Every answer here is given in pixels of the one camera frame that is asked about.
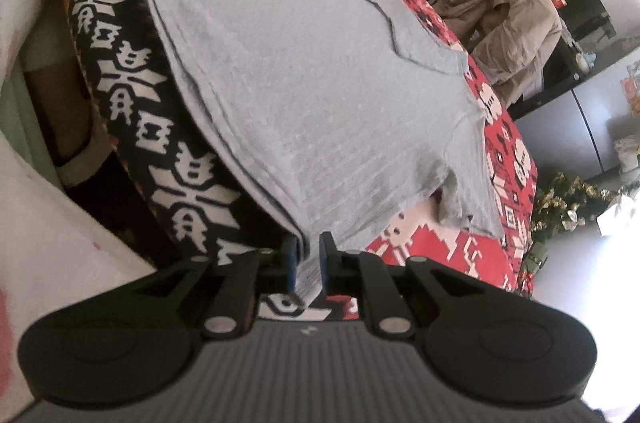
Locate colourful fridge papers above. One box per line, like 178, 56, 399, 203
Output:
620, 60, 640, 118

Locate white wrapping cloth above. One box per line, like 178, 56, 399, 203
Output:
595, 193, 640, 239

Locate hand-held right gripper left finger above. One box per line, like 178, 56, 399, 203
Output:
132, 235, 302, 339

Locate red patterned blanket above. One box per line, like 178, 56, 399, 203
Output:
57, 0, 541, 324

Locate grey t-shirt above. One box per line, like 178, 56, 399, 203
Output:
140, 0, 506, 304

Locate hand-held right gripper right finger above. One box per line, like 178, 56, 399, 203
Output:
319, 231, 482, 339

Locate grey refrigerator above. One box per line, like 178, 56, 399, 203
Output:
512, 73, 628, 178

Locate small Christmas tree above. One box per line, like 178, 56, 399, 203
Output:
517, 170, 621, 299

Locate beige coat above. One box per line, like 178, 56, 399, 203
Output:
440, 0, 563, 108

